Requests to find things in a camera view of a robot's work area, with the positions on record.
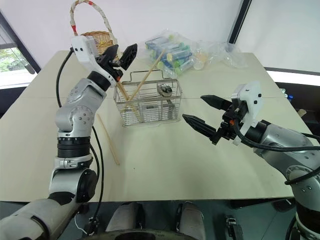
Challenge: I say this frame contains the dark rounded robot waist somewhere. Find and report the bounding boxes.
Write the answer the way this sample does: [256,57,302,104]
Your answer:
[103,226,182,240]

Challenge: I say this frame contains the wicker basket with rope handle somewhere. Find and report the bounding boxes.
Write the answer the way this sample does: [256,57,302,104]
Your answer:
[69,0,120,55]

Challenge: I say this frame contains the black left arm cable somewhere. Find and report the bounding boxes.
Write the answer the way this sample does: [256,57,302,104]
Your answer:
[55,48,105,236]

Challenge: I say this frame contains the grey robot leg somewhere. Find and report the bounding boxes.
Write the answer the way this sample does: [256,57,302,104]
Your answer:
[175,200,207,240]
[104,201,146,234]

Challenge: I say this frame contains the clear crumpled plastic bag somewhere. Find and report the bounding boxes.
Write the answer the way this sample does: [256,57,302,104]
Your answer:
[196,39,249,70]

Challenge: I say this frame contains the black wall frame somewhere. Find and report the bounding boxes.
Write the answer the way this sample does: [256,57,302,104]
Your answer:
[228,0,254,46]

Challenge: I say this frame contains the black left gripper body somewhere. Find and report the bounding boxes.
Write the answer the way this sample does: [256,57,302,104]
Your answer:
[96,53,124,83]

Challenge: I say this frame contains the wooden chopstick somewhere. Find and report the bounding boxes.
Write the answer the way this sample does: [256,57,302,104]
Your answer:
[95,113,121,166]
[115,80,140,115]
[125,48,167,102]

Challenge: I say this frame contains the blue capped bottles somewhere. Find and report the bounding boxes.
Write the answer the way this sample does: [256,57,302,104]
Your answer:
[280,87,295,101]

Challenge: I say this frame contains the dark window frame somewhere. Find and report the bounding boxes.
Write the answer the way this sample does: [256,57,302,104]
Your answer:
[0,9,42,75]

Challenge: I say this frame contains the metal spoon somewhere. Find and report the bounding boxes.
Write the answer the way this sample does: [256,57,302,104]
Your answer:
[156,83,176,118]

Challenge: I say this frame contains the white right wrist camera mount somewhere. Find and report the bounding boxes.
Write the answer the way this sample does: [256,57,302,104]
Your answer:
[231,80,262,146]

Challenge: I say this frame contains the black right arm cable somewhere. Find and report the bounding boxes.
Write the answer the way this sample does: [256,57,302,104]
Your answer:
[233,119,320,152]

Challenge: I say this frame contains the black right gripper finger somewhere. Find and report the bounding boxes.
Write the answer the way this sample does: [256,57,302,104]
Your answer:
[182,113,221,141]
[200,94,233,111]

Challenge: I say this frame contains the grey robot right leg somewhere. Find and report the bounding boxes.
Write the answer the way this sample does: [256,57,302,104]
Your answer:
[175,200,207,240]

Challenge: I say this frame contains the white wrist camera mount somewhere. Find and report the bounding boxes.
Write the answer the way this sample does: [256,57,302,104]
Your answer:
[231,80,262,146]
[69,35,118,87]

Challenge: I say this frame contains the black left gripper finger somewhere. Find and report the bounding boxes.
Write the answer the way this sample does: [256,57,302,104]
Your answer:
[119,43,139,71]
[101,44,119,64]

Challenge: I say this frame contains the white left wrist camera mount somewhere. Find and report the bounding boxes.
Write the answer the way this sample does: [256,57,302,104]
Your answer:
[69,35,118,87]

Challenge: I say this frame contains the silver wire basket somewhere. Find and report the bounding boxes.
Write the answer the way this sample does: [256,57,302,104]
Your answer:
[113,70,183,129]

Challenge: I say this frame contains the plastic bag of tubes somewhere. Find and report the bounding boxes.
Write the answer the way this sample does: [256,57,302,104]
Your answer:
[144,28,199,79]

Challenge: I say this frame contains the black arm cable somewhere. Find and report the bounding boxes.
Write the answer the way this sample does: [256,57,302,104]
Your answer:
[55,48,105,236]
[233,119,320,152]

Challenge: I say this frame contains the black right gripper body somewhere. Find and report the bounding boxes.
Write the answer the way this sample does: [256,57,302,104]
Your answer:
[211,102,245,146]

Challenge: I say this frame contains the grey robot left leg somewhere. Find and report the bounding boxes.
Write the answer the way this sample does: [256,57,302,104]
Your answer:
[104,201,146,234]

